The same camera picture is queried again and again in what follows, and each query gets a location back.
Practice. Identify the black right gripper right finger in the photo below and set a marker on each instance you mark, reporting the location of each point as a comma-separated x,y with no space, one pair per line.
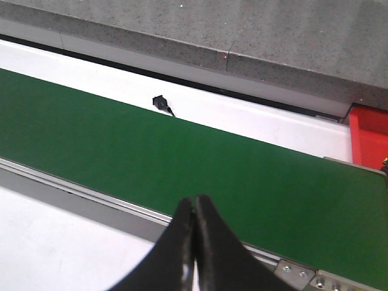
223,262

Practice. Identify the green conveyor belt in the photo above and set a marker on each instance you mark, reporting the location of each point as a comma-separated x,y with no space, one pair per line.
318,212

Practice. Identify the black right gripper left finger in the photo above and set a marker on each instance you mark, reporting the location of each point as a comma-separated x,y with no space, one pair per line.
169,265

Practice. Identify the red plastic tray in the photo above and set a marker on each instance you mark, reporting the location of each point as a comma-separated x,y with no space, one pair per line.
368,130

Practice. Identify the white rear conveyor panel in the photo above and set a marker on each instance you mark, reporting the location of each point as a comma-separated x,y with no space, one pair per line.
312,135

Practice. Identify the black sensor with cable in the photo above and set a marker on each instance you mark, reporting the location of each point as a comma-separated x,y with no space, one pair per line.
161,104

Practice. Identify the aluminium conveyor side rail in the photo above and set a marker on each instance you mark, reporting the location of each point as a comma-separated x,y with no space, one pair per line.
91,194

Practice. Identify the metal conveyor end bracket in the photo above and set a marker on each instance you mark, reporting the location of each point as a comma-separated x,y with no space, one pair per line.
305,278

